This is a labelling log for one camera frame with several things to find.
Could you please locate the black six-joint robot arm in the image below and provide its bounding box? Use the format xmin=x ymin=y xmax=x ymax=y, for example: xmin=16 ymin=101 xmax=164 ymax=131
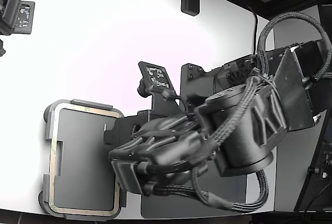
xmin=180 ymin=39 xmax=332 ymax=180

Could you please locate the black power cable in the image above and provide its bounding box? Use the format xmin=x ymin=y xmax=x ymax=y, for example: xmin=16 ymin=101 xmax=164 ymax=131
xmin=245 ymin=5 xmax=259 ymax=53

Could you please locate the braided black cable bundle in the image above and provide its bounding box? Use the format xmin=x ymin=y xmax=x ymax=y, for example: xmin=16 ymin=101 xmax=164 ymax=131
xmin=191 ymin=166 xmax=272 ymax=212
xmin=207 ymin=73 xmax=277 ymax=155

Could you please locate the black equipment stand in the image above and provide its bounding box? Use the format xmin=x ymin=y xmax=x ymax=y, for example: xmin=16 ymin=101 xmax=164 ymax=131
xmin=294 ymin=3 xmax=332 ymax=212

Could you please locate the gray frame holder jig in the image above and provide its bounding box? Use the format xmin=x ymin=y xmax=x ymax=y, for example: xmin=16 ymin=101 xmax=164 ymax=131
xmin=38 ymin=99 xmax=128 ymax=221

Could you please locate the idle gripper black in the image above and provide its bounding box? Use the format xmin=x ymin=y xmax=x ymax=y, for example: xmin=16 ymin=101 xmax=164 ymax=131
xmin=0 ymin=0 xmax=22 ymax=37

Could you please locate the braided black cable loop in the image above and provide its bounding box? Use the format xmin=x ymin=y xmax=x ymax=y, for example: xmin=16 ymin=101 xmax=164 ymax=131
xmin=256 ymin=11 xmax=332 ymax=79

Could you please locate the dark grey flat mat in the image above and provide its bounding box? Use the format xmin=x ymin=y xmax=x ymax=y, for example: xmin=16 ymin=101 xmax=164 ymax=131
xmin=141 ymin=174 xmax=248 ymax=219

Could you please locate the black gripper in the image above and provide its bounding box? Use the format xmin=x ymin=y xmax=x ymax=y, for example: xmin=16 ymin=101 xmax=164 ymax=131
xmin=103 ymin=94 xmax=209 ymax=197

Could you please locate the idle gripper camera board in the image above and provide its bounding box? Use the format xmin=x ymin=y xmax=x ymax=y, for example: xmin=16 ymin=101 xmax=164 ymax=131
xmin=15 ymin=0 xmax=36 ymax=36

